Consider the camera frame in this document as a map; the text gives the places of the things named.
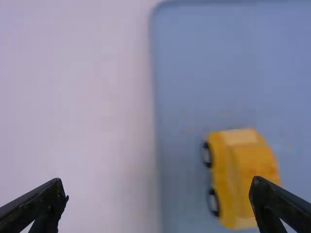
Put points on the yellow toy car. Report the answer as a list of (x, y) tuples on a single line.
[(243, 170)]

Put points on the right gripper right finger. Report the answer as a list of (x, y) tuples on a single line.
[(281, 208)]

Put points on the blue mat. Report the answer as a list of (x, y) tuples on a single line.
[(218, 60)]

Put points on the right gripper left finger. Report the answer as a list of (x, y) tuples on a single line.
[(26, 213)]

